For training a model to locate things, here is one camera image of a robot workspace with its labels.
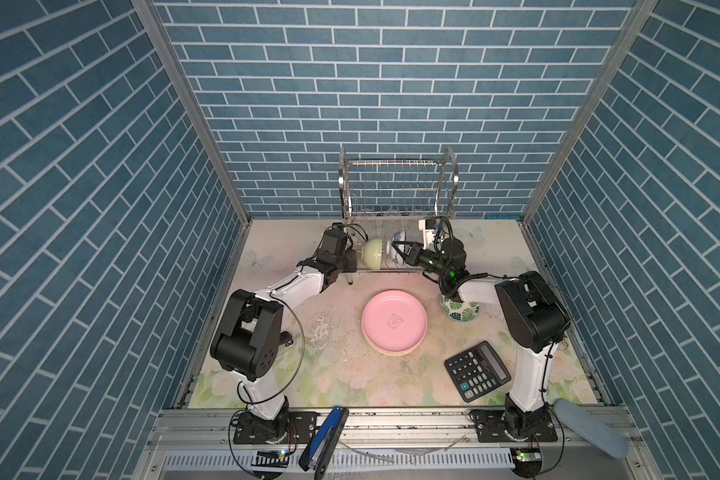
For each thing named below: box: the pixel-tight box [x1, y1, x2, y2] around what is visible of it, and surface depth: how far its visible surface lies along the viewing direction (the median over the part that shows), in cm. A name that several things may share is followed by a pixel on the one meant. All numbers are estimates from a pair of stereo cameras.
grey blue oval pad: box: [553, 398, 628, 460], surface depth 74 cm
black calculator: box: [444, 341, 511, 403], surface depth 83 cm
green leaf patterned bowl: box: [440, 294, 480, 322], surface depth 96 cm
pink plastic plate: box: [361, 289, 429, 357], surface depth 92 cm
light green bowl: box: [362, 238, 383, 270], surface depth 96 cm
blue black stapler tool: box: [299, 406, 349, 480], surface depth 72 cm
